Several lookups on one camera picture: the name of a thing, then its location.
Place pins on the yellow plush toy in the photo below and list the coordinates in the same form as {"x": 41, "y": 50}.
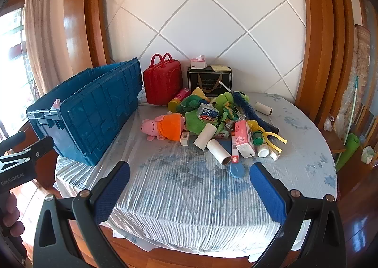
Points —
{"x": 200, "y": 93}

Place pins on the white paper roll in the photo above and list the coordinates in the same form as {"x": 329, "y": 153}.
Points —
{"x": 263, "y": 108}
{"x": 218, "y": 152}
{"x": 204, "y": 135}

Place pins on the green frog plush toy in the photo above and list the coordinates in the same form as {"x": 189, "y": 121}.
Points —
{"x": 221, "y": 100}

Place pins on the white plastic stick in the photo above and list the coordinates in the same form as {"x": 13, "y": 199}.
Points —
{"x": 226, "y": 86}

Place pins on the window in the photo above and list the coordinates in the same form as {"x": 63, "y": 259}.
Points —
{"x": 11, "y": 49}

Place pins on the red white flat pack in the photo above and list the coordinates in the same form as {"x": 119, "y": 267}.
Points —
{"x": 234, "y": 151}

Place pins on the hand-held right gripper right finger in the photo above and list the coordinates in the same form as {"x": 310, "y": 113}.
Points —
{"x": 267, "y": 191}

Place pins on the pink pig plush toy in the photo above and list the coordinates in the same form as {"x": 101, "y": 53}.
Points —
{"x": 169, "y": 127}

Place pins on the person's left hand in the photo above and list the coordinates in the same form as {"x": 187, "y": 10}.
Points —
{"x": 11, "y": 215}

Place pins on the clear plastic box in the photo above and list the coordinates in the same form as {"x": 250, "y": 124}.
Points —
{"x": 207, "y": 112}

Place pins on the wooden side table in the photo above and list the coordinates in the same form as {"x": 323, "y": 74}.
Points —
{"x": 335, "y": 142}

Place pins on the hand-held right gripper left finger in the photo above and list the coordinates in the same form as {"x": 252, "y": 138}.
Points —
{"x": 113, "y": 191}

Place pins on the yellow plastic clip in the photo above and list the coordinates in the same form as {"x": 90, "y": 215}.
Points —
{"x": 273, "y": 137}

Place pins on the beige curtain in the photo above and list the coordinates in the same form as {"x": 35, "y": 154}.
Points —
{"x": 44, "y": 34}

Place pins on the flat green plush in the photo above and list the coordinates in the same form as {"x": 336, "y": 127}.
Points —
{"x": 196, "y": 123}

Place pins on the rolled patterned carpet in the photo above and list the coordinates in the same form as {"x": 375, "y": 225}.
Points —
{"x": 360, "y": 73}

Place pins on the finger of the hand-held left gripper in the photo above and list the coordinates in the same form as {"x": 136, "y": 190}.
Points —
{"x": 13, "y": 139}
{"x": 41, "y": 145}

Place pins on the black gift box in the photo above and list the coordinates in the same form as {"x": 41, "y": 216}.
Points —
{"x": 196, "y": 82}

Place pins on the blue plastic crate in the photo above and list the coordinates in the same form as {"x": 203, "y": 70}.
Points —
{"x": 88, "y": 114}

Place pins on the white green packet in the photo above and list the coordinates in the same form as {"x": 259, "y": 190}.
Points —
{"x": 367, "y": 154}

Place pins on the pink white tissue pack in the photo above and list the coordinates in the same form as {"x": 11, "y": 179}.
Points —
{"x": 198, "y": 63}

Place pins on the green colourful pack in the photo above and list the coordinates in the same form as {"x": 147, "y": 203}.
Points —
{"x": 233, "y": 112}

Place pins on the pink carton box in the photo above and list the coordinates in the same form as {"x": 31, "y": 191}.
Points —
{"x": 243, "y": 138}

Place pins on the green rolled mat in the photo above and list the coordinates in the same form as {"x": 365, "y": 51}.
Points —
{"x": 348, "y": 151}

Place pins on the white plastic bag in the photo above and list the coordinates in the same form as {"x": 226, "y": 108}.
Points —
{"x": 328, "y": 124}

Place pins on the blue plastic paddle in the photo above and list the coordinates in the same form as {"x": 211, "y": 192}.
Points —
{"x": 237, "y": 170}

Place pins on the red mini suitcase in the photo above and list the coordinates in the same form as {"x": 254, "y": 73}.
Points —
{"x": 162, "y": 82}

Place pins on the yellow notepad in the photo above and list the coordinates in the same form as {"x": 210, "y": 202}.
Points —
{"x": 221, "y": 68}

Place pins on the small green bottle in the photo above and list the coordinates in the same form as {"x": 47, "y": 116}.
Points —
{"x": 257, "y": 138}

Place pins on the green bug-eyed plush toy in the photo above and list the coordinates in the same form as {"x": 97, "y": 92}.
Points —
{"x": 243, "y": 97}

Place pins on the dark green plush toy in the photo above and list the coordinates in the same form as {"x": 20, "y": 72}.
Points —
{"x": 190, "y": 103}

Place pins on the yellow pink spray can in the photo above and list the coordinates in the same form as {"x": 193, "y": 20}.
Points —
{"x": 177, "y": 100}

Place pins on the white pill bottle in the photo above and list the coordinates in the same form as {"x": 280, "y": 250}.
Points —
{"x": 262, "y": 151}

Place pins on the small white barcode box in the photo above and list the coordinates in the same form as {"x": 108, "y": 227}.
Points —
{"x": 185, "y": 138}

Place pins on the blue bristle brush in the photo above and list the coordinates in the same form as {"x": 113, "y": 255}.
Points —
{"x": 246, "y": 108}

